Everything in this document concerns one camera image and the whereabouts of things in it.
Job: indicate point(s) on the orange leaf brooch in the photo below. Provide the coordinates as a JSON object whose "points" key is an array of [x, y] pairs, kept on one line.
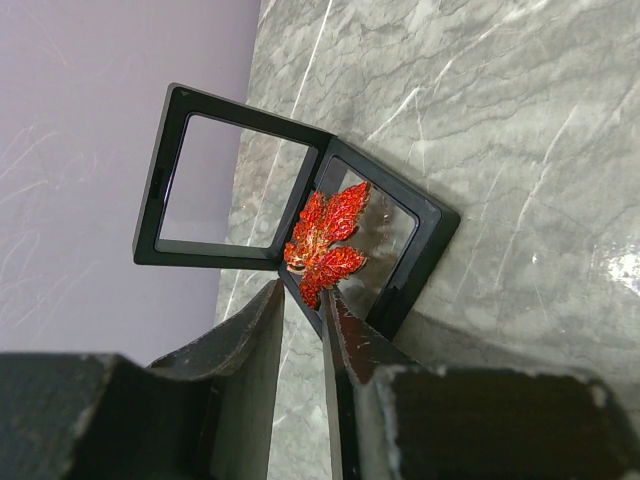
{"points": [[317, 251]]}

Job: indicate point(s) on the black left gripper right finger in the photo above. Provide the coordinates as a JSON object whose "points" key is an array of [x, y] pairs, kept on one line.
{"points": [[393, 418]]}

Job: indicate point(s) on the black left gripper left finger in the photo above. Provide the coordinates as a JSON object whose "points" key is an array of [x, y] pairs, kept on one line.
{"points": [[203, 411]]}

